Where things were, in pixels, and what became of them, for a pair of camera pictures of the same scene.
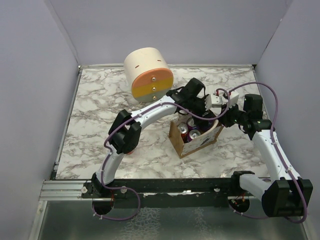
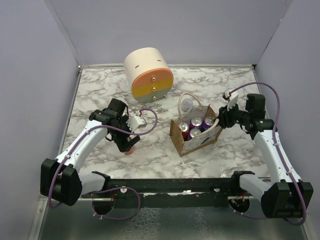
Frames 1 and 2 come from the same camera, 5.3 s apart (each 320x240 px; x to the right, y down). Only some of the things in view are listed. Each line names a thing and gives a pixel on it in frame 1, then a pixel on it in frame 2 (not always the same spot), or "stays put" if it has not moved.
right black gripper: [225, 119] stays put
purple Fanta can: [192, 134] stays put
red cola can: [183, 128] stays put
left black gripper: [206, 115] to [122, 143]
